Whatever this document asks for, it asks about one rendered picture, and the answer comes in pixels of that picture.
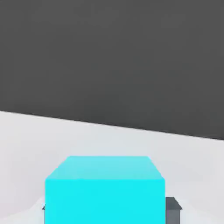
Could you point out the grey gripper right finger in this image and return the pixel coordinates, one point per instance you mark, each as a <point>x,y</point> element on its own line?
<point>172,212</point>

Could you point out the small cyan cube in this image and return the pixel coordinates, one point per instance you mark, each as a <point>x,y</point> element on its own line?
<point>105,196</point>

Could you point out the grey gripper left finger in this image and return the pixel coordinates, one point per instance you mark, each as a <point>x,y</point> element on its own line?
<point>35,216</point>

